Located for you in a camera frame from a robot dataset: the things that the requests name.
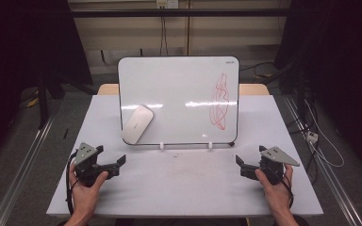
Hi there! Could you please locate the white power strip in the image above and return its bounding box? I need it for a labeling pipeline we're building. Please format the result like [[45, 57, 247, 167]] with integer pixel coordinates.
[[305, 130, 320, 144]]

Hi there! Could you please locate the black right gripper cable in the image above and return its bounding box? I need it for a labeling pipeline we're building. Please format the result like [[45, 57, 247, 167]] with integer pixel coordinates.
[[281, 173, 295, 210]]

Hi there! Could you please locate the aluminium floor rail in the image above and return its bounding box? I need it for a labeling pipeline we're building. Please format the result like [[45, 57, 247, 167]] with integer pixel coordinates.
[[282, 94, 362, 226], [0, 116, 57, 226]]

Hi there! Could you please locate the black metal stand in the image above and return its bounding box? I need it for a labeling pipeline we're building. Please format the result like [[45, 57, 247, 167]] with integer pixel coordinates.
[[37, 70, 51, 130]]

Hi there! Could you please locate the white whiteboard eraser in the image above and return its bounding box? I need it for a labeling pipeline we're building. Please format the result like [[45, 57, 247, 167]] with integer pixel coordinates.
[[121, 104, 155, 145]]

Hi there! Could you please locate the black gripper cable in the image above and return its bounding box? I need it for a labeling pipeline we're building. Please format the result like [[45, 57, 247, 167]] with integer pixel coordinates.
[[281, 173, 295, 210], [65, 150, 78, 217]]

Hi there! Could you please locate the black hanging wall cable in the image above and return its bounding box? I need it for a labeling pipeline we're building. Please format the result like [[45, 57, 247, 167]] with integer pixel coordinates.
[[159, 15, 170, 57]]

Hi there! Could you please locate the person's left hand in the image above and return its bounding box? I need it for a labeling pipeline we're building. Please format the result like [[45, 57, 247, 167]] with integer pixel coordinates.
[[68, 163, 109, 218]]

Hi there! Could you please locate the wooden table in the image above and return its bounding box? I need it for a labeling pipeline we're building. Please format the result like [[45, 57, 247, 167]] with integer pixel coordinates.
[[97, 83, 271, 97]]

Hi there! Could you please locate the white whiteboard with black rim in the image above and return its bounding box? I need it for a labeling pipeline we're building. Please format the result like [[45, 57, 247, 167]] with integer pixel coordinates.
[[117, 56, 240, 147]]

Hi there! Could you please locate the black horizontal bar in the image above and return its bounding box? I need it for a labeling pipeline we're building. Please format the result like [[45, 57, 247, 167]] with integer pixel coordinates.
[[70, 8, 292, 19]]

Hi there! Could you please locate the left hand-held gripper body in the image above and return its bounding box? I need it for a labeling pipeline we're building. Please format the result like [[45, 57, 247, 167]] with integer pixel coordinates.
[[74, 142, 104, 188]]

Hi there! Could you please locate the black curtain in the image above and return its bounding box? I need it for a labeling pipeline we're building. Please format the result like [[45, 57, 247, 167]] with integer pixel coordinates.
[[272, 0, 362, 182], [0, 0, 94, 164]]

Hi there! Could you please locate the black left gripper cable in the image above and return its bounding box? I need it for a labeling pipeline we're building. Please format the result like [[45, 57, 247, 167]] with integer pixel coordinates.
[[65, 150, 78, 217]]

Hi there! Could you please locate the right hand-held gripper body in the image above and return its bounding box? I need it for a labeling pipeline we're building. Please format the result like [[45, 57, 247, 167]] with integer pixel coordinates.
[[258, 146, 301, 186]]

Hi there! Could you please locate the white floor cable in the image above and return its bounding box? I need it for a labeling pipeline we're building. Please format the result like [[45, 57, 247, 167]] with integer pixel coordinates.
[[304, 99, 346, 169]]

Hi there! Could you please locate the white wall socket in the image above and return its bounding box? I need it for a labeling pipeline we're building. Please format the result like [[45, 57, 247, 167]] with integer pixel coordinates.
[[156, 0, 180, 9]]

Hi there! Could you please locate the person's right hand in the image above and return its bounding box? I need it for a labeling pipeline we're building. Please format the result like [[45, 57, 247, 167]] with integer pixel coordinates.
[[255, 163, 295, 215]]

